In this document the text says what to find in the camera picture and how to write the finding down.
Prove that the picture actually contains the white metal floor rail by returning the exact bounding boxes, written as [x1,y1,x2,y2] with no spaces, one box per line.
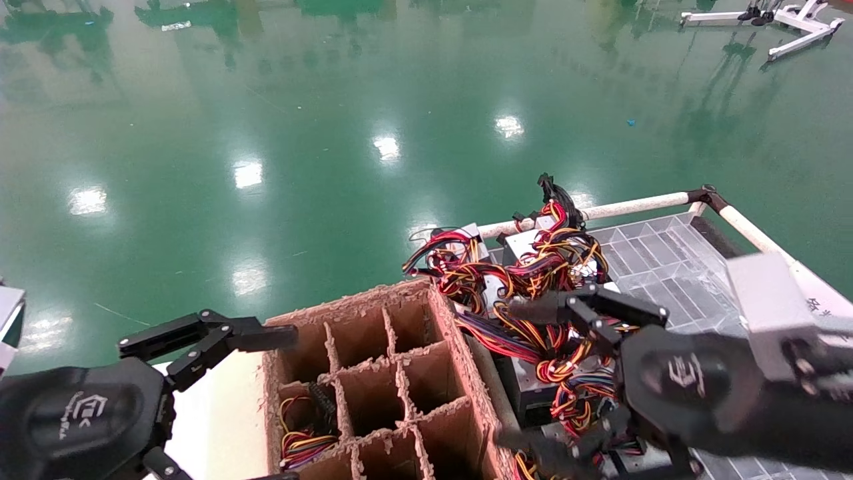
[680,10,754,27]

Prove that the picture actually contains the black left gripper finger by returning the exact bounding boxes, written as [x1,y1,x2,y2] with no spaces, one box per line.
[142,445,201,480]
[119,309,299,393]

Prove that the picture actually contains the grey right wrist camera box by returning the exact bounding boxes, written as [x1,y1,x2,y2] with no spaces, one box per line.
[725,252,824,384]

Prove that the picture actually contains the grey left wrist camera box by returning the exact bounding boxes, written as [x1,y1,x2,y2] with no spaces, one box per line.
[0,285,27,374]

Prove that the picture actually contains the clear plastic divider tray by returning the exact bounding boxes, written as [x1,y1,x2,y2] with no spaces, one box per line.
[586,212,853,480]

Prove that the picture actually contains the metal tray cart white rails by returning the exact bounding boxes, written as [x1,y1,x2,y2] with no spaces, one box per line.
[466,185,853,480]

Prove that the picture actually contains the white metal floor stand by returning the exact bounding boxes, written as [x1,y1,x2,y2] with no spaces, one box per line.
[766,3,846,62]

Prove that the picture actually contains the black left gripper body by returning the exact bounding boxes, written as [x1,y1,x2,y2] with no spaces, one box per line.
[0,357,175,480]

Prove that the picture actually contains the brown cardboard divider box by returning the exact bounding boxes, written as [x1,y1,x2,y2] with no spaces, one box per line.
[262,279,527,480]

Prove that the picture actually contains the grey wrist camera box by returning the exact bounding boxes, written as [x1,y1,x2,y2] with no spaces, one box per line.
[725,252,824,384]
[0,285,27,374]

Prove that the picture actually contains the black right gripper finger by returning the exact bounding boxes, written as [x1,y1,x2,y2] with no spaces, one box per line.
[508,283,669,357]
[494,407,640,480]

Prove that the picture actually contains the black tripod legs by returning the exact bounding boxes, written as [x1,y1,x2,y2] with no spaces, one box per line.
[736,0,784,25]

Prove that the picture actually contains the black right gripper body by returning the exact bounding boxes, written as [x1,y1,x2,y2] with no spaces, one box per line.
[616,325,800,471]

